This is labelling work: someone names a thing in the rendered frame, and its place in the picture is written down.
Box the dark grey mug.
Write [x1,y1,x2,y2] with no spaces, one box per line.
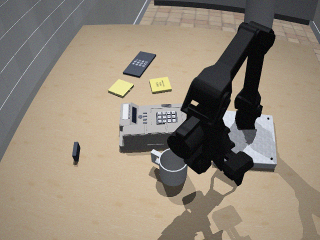
[150,148,188,187]

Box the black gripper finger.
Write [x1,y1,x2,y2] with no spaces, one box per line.
[234,174,244,186]
[212,157,225,171]

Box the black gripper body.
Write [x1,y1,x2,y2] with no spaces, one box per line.
[204,124,254,181]

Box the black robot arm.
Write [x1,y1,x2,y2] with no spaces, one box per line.
[167,21,276,175]

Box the yellow sticky note pad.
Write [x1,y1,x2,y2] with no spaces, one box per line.
[108,79,134,98]

